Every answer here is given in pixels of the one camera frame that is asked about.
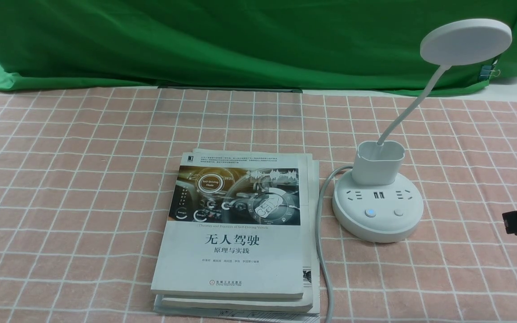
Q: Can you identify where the green backdrop cloth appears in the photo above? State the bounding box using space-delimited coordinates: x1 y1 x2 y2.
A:
0 0 517 96

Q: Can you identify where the blue binder clip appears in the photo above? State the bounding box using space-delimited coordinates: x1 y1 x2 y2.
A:
478 61 501 82

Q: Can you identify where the white power cable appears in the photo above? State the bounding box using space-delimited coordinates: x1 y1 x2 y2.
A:
315 165 354 323

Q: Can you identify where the top grey self-driving book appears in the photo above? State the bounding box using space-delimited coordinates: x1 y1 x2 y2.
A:
151 153 309 300

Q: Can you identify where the bottom white book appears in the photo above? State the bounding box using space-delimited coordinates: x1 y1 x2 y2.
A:
153 148 320 323

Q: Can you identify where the pink checked tablecloth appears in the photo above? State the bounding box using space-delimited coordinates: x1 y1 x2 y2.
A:
0 88 517 323

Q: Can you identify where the white desk lamp with socket base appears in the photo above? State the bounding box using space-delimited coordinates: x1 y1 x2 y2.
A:
332 18 513 243

